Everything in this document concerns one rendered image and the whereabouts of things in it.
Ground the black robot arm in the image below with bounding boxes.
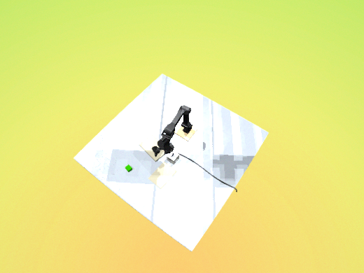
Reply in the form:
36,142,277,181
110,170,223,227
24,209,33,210
157,105,193,154

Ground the small green block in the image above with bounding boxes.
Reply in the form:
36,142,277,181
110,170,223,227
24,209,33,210
125,164,132,172

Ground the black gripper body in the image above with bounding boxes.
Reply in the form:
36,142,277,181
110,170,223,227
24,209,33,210
151,142,174,154

